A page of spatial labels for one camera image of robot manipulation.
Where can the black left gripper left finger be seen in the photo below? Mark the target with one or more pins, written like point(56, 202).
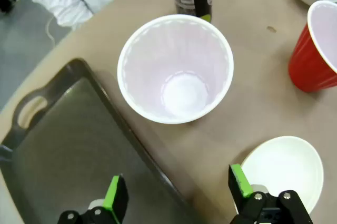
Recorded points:
point(116, 197)

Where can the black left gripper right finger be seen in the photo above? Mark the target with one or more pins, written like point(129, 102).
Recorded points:
point(242, 189)

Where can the red plastic cup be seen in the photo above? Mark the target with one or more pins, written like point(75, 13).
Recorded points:
point(305, 68)
point(173, 76)

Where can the dark brown serving tray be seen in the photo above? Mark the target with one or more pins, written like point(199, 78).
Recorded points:
point(79, 142)

